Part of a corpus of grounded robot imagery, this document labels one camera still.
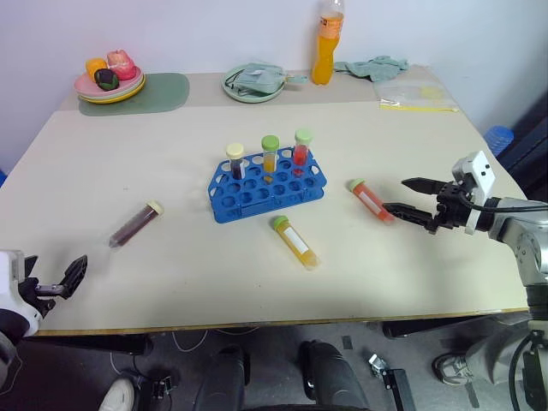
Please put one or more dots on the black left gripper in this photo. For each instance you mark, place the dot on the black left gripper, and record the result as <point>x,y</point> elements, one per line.
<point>45,293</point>

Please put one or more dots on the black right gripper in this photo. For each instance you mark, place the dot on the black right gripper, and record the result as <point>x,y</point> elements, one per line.
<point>454,207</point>

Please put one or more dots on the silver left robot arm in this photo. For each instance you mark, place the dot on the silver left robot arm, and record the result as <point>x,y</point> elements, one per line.
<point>6,329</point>

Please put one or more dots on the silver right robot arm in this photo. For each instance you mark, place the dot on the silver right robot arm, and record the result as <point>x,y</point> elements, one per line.
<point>528,240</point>

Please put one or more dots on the orange liquid tube green cap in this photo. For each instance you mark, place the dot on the orange liquid tube green cap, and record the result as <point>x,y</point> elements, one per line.
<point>370,200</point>

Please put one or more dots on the purple liquid tube cream cap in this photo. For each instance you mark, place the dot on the purple liquid tube cream cap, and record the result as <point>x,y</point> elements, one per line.
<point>236,164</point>
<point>132,224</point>

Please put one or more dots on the red liquid tube green cap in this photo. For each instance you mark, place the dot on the red liquid tube green cap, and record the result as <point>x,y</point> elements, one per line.
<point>301,154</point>

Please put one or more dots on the yellow liquid tube green cap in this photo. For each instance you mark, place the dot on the yellow liquid tube green cap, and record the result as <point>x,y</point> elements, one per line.
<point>295,242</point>
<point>269,160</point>

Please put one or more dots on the blue plastic test tube rack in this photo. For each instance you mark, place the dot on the blue plastic test tube rack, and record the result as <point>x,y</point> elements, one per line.
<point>261,201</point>

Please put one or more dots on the blue plastic container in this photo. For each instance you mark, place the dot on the blue plastic container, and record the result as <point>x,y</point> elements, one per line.
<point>500,139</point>

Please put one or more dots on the clear zip plastic bag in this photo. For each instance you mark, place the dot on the clear zip plastic bag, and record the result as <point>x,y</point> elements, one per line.
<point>411,96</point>

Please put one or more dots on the dark chair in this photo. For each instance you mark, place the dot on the dark chair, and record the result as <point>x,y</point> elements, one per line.
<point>531,145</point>

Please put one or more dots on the green crumpled cloth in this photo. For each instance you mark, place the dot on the green crumpled cloth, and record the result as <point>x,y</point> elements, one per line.
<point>377,67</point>

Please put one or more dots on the white shoe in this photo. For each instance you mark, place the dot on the white shoe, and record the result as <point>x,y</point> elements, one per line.
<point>117,396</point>

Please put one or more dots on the small black floor device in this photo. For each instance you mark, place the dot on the small black floor device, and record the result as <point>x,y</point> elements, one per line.
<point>162,387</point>

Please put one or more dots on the grey white sneaker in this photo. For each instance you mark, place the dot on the grey white sneaker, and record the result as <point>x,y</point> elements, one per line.
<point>451,368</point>

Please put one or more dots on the orange juice bottle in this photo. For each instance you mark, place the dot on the orange juice bottle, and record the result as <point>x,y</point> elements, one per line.
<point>324,55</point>

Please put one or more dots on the grey trouser leg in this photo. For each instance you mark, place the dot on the grey trouser leg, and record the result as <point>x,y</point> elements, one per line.
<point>496,355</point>

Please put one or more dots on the stacked plates with fruit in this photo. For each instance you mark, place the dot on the stacked plates with fruit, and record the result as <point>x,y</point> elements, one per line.
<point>109,99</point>

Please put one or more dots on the pink plate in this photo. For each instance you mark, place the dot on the pink plate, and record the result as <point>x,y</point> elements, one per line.
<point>85,85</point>

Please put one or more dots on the light green plate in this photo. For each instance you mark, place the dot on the light green plate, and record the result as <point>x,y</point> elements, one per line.
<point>252,97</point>

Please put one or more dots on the dark purple toy fruit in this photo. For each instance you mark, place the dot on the dark purple toy fruit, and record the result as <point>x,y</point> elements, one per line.
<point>106,79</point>

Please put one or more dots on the dark rounded shape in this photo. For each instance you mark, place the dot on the dark rounded shape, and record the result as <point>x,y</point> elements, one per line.
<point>222,381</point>
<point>329,377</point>

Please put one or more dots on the orange toy pepper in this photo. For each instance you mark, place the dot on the orange toy pepper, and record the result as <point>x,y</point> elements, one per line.
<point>95,65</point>

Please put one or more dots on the green placemat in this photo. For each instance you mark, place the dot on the green placemat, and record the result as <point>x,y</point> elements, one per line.
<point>167,92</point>

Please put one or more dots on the pink toy cake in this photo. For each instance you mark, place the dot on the pink toy cake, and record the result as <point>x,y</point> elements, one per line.
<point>120,64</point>

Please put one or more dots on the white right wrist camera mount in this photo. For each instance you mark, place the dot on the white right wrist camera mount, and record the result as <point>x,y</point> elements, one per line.
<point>481,175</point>

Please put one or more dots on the black table frame bar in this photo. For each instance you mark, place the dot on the black table frame bar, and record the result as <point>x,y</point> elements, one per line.
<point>94,343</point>
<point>449,326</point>

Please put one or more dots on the black caster bracket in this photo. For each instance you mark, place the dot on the black caster bracket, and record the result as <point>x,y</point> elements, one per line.
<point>391,379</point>

